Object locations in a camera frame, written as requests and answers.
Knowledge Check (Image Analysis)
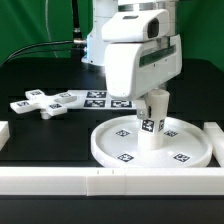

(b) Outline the white cross-shaped table base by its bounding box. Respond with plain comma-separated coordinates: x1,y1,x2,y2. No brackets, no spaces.
10,89,77,120

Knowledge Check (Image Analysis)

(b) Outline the white front rail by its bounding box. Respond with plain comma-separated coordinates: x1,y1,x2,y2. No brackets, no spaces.
0,167,224,196

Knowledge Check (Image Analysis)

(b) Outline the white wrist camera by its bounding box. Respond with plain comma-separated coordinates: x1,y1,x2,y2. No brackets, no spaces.
102,9,170,42

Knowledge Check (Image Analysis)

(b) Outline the white rail block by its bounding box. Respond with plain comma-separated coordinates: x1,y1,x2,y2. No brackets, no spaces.
204,122,224,168
0,121,10,151

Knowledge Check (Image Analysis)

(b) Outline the white right rail block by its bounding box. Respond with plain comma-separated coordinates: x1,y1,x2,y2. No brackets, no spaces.
204,122,224,168

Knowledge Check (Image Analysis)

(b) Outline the white round table top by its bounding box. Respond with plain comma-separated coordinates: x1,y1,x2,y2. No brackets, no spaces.
91,115,212,168

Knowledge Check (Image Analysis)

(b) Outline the black upright cable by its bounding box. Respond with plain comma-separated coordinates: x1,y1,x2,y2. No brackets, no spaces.
71,0,83,42

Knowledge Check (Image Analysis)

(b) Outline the white left rail block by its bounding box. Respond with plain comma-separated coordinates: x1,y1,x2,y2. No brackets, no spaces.
0,121,10,151

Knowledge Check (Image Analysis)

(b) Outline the white marker sheet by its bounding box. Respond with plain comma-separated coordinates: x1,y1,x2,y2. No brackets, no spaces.
66,90,136,110

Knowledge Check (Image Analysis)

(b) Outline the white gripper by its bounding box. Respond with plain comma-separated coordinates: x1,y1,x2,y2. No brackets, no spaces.
105,35,182,120

